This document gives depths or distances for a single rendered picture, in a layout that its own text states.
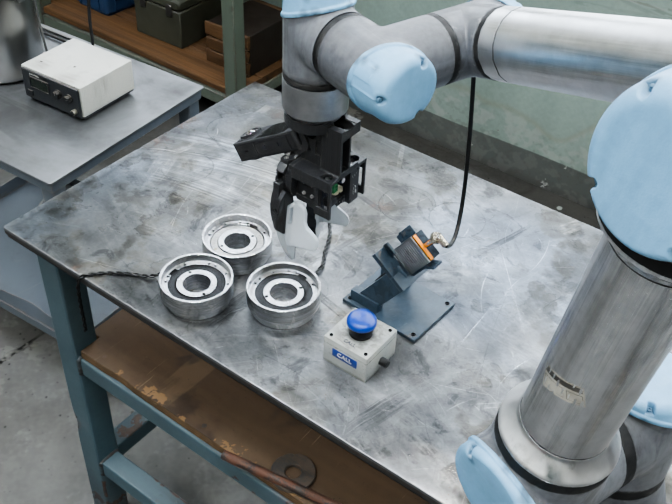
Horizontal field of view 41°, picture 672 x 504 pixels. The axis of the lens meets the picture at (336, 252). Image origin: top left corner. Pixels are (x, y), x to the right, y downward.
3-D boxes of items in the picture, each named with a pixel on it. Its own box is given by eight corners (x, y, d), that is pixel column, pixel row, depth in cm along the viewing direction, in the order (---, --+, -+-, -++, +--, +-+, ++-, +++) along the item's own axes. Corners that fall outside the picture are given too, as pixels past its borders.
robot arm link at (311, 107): (267, 76, 98) (314, 50, 103) (268, 113, 101) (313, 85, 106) (322, 100, 95) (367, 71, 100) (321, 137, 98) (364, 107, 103)
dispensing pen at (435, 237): (372, 264, 133) (436, 217, 119) (390, 286, 132) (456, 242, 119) (363, 271, 131) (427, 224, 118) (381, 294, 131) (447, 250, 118)
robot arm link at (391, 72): (472, 38, 87) (402, -5, 94) (379, 67, 82) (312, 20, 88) (462, 109, 92) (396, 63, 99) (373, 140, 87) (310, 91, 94)
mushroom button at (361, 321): (339, 344, 121) (340, 317, 117) (356, 328, 123) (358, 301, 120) (363, 358, 119) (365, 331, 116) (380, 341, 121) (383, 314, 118)
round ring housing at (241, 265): (230, 226, 143) (229, 205, 141) (285, 249, 139) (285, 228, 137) (189, 262, 136) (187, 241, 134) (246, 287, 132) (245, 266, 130)
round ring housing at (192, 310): (249, 291, 132) (248, 270, 129) (204, 334, 125) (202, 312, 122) (191, 264, 136) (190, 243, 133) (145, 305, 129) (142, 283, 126)
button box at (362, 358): (322, 359, 122) (323, 333, 119) (353, 330, 126) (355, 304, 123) (371, 387, 118) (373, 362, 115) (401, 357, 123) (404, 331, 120)
